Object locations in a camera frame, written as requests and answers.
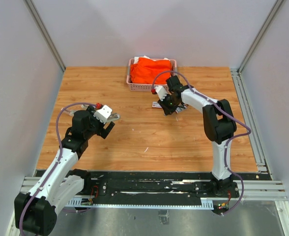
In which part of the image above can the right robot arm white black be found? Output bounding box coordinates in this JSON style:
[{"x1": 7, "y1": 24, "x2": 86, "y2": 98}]
[{"x1": 151, "y1": 76, "x2": 236, "y2": 197}]

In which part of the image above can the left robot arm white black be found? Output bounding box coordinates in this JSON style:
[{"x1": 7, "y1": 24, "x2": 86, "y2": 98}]
[{"x1": 14, "y1": 105, "x2": 120, "y2": 236}]

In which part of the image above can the orange cloth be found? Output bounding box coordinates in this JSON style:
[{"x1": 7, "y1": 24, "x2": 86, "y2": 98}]
[{"x1": 130, "y1": 58, "x2": 172, "y2": 84}]

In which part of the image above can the pink plastic basket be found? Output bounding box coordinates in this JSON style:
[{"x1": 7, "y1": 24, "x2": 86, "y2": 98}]
[{"x1": 126, "y1": 58, "x2": 177, "y2": 92}]

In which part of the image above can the white paper in basket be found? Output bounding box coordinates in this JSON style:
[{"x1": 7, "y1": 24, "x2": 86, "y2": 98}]
[{"x1": 133, "y1": 56, "x2": 170, "y2": 64}]

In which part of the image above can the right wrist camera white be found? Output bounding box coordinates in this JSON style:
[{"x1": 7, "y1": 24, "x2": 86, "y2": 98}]
[{"x1": 154, "y1": 86, "x2": 168, "y2": 101}]

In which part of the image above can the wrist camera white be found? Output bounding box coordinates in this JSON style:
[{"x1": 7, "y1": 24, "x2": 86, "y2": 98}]
[
  {"x1": 154, "y1": 86, "x2": 168, "y2": 101},
  {"x1": 93, "y1": 105, "x2": 113, "y2": 124}
]

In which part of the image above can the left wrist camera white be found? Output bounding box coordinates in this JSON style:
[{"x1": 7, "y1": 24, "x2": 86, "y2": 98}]
[{"x1": 93, "y1": 105, "x2": 113, "y2": 124}]

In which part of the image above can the grey slotted cable duct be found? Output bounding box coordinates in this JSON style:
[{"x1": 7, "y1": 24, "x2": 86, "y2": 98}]
[{"x1": 66, "y1": 196, "x2": 214, "y2": 210}]

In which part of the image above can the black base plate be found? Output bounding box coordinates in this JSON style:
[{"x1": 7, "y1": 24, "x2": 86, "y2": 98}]
[{"x1": 79, "y1": 171, "x2": 240, "y2": 202}]

